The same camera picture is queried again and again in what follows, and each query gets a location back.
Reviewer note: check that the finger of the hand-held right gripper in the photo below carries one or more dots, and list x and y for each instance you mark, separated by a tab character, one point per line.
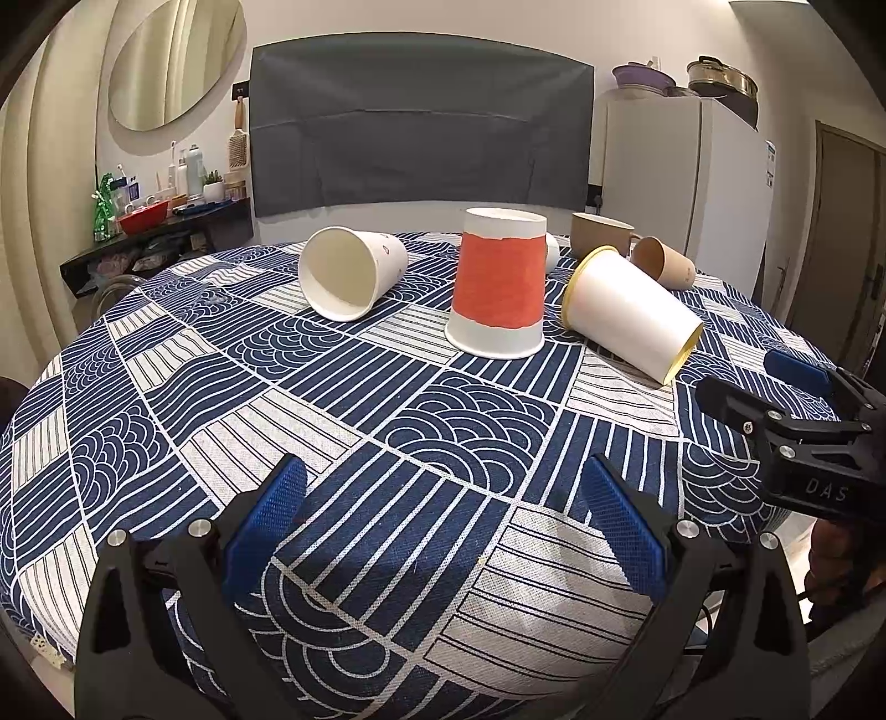
734	405
796	370

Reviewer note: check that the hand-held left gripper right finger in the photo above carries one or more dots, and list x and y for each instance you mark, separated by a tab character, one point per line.
626	526

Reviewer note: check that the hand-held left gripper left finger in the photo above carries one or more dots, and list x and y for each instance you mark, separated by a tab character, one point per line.
266	523

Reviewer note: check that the white cup with yellow rims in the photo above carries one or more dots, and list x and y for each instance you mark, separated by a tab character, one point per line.
630	311

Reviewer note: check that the brown paper cup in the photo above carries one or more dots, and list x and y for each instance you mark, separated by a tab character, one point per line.
668	263

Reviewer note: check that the small white paper cup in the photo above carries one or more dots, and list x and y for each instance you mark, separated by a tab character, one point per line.
552	253

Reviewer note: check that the large white paper cup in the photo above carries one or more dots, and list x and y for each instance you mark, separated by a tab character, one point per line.
349	273

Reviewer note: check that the red and white paper cup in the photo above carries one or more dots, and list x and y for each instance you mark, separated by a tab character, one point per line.
495	284

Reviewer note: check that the person's right hand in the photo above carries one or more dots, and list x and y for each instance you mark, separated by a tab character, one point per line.
830	561

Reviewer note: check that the blue patterned tablecloth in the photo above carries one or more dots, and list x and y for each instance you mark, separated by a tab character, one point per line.
207	415

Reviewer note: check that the brown door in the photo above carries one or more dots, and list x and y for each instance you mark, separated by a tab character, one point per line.
848	242

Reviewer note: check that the beige ceramic mug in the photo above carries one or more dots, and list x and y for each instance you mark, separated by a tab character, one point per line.
599	235

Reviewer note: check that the white refrigerator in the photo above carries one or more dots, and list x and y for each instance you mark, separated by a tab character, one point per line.
692	180

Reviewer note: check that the metal chair back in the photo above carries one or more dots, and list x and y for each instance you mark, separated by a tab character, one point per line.
111	291

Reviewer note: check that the steel steamer pot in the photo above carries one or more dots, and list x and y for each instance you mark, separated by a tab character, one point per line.
720	77

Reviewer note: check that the blue tray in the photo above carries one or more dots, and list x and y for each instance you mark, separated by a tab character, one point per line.
201	208

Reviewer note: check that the red bowl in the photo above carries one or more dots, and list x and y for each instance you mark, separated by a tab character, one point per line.
144	218

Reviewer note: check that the purple pot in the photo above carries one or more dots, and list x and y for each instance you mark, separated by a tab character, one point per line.
644	77

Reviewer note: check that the small potted plant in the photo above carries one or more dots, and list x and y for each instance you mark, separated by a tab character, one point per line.
212	187

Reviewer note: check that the green plastic bottle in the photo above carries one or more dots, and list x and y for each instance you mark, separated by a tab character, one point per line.
104	208

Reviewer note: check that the white spray bottle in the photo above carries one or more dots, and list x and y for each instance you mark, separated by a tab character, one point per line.
194	173

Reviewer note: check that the wooden hairbrush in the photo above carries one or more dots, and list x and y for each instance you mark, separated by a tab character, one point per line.
239	145

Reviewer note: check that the grey cloth-covered television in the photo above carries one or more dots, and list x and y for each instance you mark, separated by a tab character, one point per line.
422	124

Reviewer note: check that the black wall shelf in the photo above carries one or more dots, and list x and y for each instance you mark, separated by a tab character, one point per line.
173	232

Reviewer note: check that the oval wall mirror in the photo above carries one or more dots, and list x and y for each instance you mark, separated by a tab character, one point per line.
176	62

